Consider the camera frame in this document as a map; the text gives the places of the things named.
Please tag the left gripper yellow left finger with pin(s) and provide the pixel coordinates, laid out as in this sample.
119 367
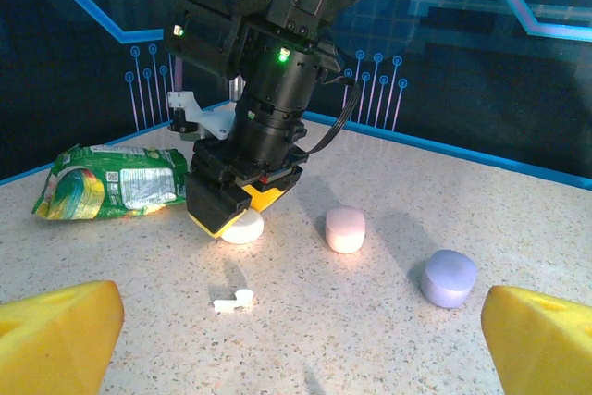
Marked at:
55 339

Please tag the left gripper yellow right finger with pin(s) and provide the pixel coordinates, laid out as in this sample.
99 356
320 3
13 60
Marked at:
546 349

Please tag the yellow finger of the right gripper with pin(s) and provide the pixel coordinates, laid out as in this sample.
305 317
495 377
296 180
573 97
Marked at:
215 207
264 198

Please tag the white earbud charging case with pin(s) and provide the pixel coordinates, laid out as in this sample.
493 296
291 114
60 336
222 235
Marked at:
247 230

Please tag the pink earbud charging case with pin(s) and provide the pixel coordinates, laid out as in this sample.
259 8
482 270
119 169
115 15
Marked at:
344 228

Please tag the white stemmed earbud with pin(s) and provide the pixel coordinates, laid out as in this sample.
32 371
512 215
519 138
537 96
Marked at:
231 304

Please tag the lavender earbud charging case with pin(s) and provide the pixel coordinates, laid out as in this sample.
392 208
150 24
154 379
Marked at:
448 277

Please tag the green snack packet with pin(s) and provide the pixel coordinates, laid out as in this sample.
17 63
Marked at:
92 182

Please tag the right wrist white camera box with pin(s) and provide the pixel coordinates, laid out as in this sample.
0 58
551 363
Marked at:
208 119

